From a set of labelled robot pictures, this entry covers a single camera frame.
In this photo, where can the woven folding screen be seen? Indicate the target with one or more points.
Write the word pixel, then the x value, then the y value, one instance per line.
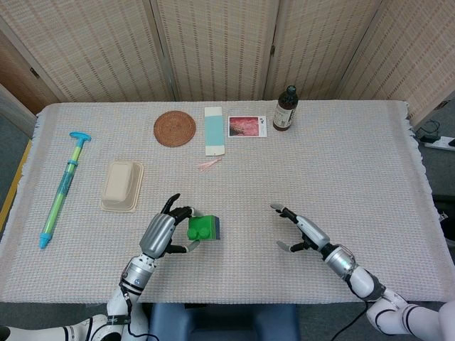
pixel 220 46

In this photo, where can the pale woven tablecloth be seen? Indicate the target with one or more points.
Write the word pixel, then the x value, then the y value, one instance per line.
pixel 320 170

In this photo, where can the round woven rattan coaster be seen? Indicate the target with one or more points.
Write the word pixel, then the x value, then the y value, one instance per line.
pixel 175 128

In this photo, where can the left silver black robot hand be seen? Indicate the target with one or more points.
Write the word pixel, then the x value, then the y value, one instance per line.
pixel 158 232

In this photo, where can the white power strip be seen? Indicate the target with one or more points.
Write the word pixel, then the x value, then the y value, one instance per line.
pixel 439 143

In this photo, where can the green toy block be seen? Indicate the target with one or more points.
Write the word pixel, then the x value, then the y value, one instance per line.
pixel 200 227

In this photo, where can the beige lidded food container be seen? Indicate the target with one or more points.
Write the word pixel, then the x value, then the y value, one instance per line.
pixel 121 184

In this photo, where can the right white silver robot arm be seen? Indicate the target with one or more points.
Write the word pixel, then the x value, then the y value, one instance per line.
pixel 359 277

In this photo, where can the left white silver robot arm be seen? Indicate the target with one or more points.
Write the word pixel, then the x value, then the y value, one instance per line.
pixel 136 275

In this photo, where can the black floor equipment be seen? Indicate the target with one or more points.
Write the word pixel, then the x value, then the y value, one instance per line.
pixel 444 220

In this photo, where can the postcard with red picture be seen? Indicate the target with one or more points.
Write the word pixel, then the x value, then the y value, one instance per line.
pixel 245 126

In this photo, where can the blue green toy water pump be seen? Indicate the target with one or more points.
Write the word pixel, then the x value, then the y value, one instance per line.
pixel 65 184

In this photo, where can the blue toy block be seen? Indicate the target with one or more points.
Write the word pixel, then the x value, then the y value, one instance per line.
pixel 217 228

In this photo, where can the white blue bookmark pink tassel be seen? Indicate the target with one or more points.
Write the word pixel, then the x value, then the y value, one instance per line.
pixel 214 131

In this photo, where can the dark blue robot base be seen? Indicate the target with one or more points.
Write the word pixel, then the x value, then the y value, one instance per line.
pixel 224 321

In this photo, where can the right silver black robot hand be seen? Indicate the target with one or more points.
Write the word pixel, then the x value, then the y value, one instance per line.
pixel 313 232

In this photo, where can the dark bottle with white label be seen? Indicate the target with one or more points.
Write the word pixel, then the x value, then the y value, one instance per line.
pixel 284 113

